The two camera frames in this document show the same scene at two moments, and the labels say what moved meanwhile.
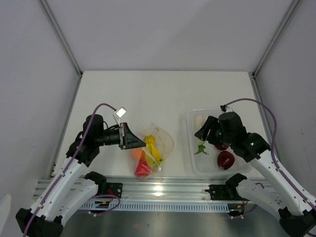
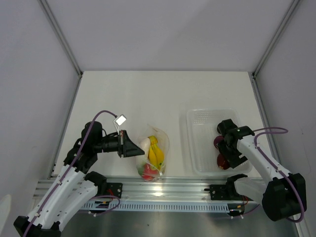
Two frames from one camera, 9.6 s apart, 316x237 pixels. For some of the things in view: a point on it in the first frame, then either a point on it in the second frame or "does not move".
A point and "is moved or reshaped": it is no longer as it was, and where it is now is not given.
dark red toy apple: [225, 160] does not move
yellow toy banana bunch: [152, 154] is moved or reshaped
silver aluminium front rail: [166, 188] does not move
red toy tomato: [142, 170] → [149, 174]
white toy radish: [200, 120] → [145, 144]
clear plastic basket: [206, 164] does not move
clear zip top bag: [148, 160] is moved or reshaped
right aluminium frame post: [293, 5] does not move
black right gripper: [209, 124] → [234, 160]
